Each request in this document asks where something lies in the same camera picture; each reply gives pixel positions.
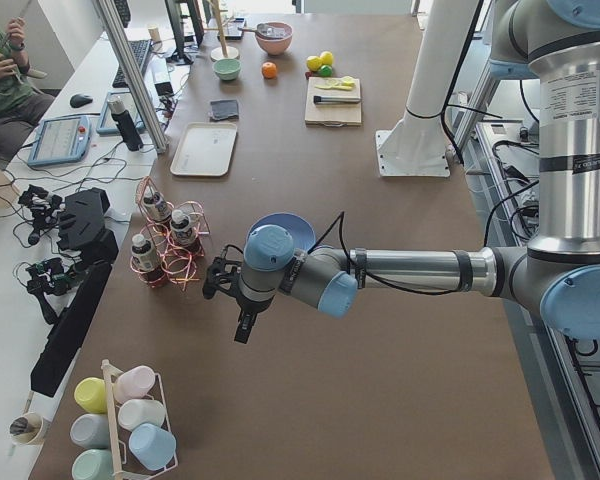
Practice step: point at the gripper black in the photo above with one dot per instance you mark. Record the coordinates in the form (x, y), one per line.
(249, 306)

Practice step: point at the blue plate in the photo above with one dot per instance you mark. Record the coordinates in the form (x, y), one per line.
(301, 230)

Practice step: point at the orange fruit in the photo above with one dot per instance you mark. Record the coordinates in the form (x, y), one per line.
(269, 70)

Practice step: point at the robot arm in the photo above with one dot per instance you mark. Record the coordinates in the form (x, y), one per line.
(555, 276)

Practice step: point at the dark sauce bottle middle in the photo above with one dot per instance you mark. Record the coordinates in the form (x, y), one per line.
(183, 233)

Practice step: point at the dark sauce bottle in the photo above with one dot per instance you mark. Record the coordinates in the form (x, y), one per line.
(183, 233)
(146, 261)
(155, 206)

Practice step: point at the dark sauce bottle front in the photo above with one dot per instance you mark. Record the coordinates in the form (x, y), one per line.
(146, 261)

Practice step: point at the pink cup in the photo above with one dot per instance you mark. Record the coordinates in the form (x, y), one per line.
(134, 383)

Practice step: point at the white cup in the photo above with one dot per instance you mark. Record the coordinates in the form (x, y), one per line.
(135, 412)

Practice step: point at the dark sauce bottle back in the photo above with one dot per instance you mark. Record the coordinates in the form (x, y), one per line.
(155, 206)

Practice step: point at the blue cup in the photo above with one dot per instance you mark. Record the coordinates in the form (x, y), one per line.
(152, 446)

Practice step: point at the yellow cup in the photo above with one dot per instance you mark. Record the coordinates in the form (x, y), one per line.
(90, 395)

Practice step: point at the beige plastic tray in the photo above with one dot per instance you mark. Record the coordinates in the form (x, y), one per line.
(204, 150)

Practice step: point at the grey cup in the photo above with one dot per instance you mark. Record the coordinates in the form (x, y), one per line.
(91, 431)

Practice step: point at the grey folded cloth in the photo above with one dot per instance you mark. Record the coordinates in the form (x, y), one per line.
(224, 109)

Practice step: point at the mint cup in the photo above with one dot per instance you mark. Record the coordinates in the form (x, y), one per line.
(93, 464)

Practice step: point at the wooden cutting board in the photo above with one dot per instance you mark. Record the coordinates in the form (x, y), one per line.
(332, 115)

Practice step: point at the black thermos bottle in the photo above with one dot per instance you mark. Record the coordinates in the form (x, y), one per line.
(125, 124)

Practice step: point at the blue teach pendant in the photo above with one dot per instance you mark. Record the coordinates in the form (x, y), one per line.
(106, 124)
(60, 140)

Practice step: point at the paper cup with tools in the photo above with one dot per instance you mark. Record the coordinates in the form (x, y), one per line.
(28, 429)

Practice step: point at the mint green bowl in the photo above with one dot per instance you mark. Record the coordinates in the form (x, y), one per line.
(227, 69)

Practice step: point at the yellow peeler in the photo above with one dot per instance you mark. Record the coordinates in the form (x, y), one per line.
(345, 83)

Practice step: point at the green lime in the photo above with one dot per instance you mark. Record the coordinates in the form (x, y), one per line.
(325, 71)

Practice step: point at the yellow lemon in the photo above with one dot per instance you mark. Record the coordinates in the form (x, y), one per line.
(327, 58)
(313, 63)

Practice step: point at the round wooden stand base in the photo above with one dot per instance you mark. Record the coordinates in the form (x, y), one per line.
(224, 51)

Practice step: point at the black computer mouse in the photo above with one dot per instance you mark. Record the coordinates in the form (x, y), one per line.
(80, 100)

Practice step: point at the pink bowl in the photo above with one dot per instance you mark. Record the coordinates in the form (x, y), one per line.
(276, 46)

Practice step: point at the metal ice scoop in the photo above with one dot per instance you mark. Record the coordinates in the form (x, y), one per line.
(252, 29)

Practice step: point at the black keyboard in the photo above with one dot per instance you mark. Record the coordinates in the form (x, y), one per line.
(141, 51)

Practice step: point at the black monitor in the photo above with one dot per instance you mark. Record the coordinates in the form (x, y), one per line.
(186, 26)

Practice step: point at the seated person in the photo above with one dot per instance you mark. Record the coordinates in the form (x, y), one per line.
(21, 107)

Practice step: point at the copper wire bottle rack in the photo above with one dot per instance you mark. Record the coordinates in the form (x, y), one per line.
(180, 265)

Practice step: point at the white wire cup rack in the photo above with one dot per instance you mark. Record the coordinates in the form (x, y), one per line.
(125, 464)

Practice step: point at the black handled knife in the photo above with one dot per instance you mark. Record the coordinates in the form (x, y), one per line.
(335, 100)

